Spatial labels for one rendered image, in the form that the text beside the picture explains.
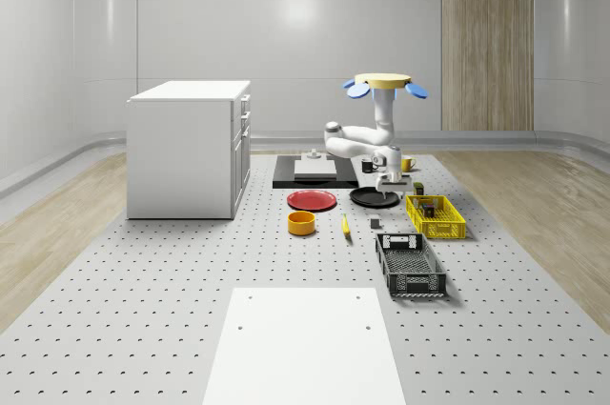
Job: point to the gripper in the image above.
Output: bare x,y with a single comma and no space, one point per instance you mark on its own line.
393,182

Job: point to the puzzle cube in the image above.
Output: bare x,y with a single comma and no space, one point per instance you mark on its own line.
427,210

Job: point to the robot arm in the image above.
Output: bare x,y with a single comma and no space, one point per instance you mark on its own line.
357,135

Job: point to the yellow mug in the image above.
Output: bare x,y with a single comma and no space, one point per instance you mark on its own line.
407,165

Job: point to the flat-sided can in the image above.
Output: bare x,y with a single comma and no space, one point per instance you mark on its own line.
418,189

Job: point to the black plate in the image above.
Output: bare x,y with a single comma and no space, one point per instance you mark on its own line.
367,197

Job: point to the black mug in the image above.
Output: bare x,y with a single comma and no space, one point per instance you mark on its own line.
367,166

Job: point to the grey cube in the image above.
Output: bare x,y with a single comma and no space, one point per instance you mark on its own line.
376,224

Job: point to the banana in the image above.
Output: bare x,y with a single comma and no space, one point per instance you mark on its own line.
346,228

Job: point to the yellow basket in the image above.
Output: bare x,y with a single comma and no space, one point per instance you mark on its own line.
445,228

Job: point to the red plate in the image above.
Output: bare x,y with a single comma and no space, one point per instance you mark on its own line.
312,200

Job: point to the dark grey basket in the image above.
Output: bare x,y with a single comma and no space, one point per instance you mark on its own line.
410,264

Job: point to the drone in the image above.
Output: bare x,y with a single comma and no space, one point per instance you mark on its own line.
383,81

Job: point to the yellow bowl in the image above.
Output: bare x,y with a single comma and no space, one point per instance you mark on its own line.
301,226

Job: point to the black stove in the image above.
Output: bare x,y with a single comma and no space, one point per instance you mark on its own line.
286,174

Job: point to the white board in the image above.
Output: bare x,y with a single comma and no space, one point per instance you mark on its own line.
305,348

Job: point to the white cabinet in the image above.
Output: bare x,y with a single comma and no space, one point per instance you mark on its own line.
181,157

